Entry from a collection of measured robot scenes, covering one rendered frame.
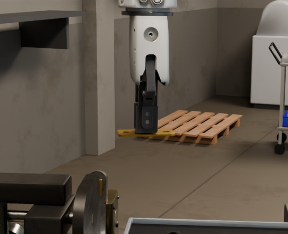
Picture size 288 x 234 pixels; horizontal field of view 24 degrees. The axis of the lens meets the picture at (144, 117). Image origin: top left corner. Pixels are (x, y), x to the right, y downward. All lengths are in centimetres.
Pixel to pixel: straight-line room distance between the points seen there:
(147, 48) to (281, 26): 675
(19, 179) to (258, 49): 686
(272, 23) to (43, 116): 340
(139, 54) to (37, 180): 22
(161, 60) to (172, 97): 640
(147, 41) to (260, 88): 683
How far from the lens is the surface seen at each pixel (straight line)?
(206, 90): 834
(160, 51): 94
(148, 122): 98
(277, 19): 767
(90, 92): 560
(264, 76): 772
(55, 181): 91
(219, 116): 683
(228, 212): 436
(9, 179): 93
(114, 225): 129
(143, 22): 94
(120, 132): 100
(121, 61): 618
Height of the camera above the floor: 145
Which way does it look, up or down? 12 degrees down
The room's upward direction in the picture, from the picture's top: straight up
